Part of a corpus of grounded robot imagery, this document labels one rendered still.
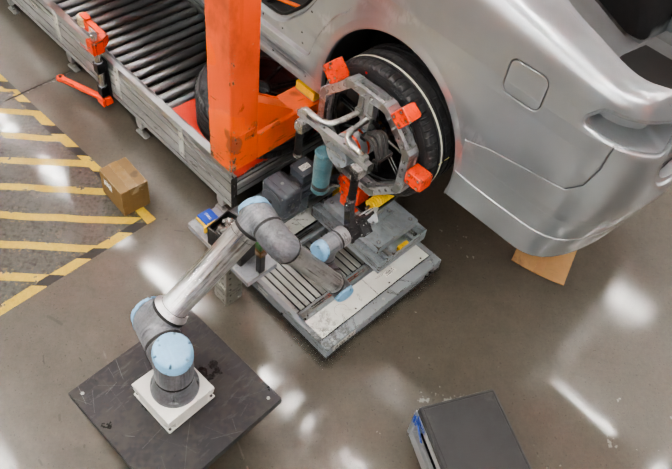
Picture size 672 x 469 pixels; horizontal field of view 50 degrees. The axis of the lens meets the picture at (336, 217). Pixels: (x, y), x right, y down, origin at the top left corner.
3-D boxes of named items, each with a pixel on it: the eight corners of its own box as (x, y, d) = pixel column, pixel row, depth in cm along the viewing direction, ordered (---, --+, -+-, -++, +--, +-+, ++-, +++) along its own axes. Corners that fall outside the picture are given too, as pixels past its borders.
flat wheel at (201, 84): (336, 109, 412) (340, 77, 394) (274, 178, 372) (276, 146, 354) (240, 65, 428) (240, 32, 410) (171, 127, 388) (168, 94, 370)
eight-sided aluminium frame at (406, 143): (403, 210, 327) (427, 122, 285) (393, 217, 323) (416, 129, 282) (322, 143, 349) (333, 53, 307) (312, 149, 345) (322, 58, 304)
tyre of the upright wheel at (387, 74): (416, 194, 356) (491, 136, 299) (384, 217, 344) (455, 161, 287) (338, 89, 360) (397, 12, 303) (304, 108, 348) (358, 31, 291)
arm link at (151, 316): (136, 353, 268) (268, 215, 251) (119, 318, 277) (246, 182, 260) (165, 357, 281) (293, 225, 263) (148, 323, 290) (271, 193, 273)
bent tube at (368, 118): (396, 142, 297) (400, 123, 288) (363, 163, 287) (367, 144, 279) (366, 119, 304) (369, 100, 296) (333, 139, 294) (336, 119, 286)
